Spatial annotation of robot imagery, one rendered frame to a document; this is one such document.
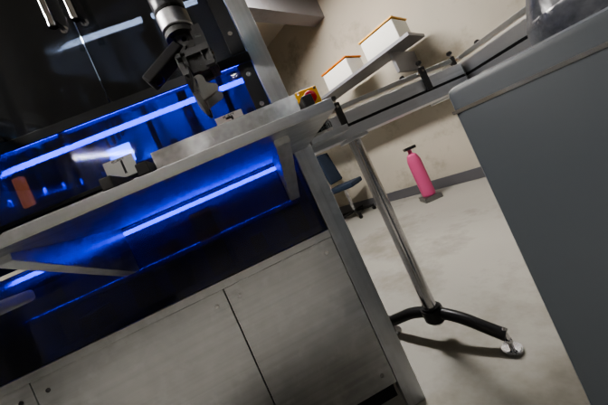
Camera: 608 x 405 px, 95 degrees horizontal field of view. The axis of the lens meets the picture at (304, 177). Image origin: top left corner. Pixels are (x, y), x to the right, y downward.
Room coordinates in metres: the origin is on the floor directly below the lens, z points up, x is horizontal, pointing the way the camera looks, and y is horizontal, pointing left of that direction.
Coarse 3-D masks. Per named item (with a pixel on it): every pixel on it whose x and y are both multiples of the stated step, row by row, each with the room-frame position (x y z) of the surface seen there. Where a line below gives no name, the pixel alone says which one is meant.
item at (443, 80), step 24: (432, 72) 1.14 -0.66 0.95; (456, 72) 1.06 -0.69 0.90; (360, 96) 1.04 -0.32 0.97; (384, 96) 1.02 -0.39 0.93; (408, 96) 1.03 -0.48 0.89; (432, 96) 1.04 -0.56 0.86; (336, 120) 0.99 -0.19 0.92; (360, 120) 1.00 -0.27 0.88; (384, 120) 1.01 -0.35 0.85; (336, 144) 1.01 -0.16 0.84
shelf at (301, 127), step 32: (256, 128) 0.45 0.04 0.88; (288, 128) 0.47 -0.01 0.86; (192, 160) 0.44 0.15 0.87; (224, 160) 0.49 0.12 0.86; (256, 160) 0.66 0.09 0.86; (128, 192) 0.42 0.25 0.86; (160, 192) 0.52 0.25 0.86; (192, 192) 0.71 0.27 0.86; (32, 224) 0.41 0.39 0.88; (64, 224) 0.43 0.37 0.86; (96, 224) 0.55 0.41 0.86; (128, 224) 0.79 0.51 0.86; (0, 256) 0.45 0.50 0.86
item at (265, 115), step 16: (256, 112) 0.48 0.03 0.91; (272, 112) 0.48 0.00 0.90; (288, 112) 0.48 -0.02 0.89; (224, 128) 0.47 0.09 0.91; (240, 128) 0.47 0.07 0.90; (176, 144) 0.46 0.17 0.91; (192, 144) 0.46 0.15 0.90; (208, 144) 0.47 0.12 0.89; (160, 160) 0.46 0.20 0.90; (176, 160) 0.46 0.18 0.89
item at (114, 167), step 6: (126, 156) 0.80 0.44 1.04; (132, 156) 0.80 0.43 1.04; (108, 162) 0.80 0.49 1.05; (114, 162) 0.80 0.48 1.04; (126, 162) 0.80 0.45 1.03; (132, 162) 0.80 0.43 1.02; (108, 168) 0.80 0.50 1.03; (114, 168) 0.80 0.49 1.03; (120, 168) 0.80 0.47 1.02; (126, 168) 0.80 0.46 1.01; (132, 168) 0.80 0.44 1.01; (108, 174) 0.79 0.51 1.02; (114, 174) 0.80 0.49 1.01; (120, 174) 0.80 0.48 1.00; (126, 174) 0.80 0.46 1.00
